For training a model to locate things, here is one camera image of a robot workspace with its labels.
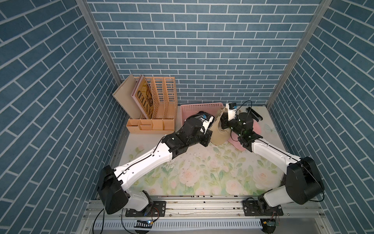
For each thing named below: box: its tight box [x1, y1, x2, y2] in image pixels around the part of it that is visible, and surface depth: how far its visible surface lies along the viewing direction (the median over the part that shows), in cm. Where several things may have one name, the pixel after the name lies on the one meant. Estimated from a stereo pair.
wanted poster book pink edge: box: [130, 75, 154, 120], surface depth 100 cm
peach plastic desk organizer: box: [126, 76, 178, 135], surface depth 107 cm
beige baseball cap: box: [209, 107, 233, 146], surface depth 78 cm
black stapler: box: [245, 106, 263, 122], surface depth 117 cm
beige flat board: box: [112, 74, 142, 120], surface depth 95 cm
